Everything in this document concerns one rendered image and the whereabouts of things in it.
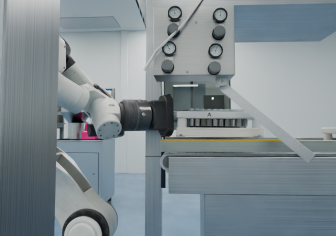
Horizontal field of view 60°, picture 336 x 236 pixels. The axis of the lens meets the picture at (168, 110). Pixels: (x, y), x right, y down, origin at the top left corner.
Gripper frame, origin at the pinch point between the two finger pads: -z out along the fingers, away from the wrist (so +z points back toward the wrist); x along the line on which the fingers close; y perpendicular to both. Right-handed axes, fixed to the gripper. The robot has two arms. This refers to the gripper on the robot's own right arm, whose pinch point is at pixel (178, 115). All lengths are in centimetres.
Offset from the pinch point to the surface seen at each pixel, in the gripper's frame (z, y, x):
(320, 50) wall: -492, -268, -145
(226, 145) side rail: -6.8, 13.7, 8.9
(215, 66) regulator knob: -1.3, 17.0, -11.9
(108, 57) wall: -138, -499, -147
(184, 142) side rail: 2.9, 7.7, 7.9
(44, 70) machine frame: 44, 58, 1
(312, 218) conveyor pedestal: -29.4, 22.6, 29.7
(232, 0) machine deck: -7.3, 17.9, -30.1
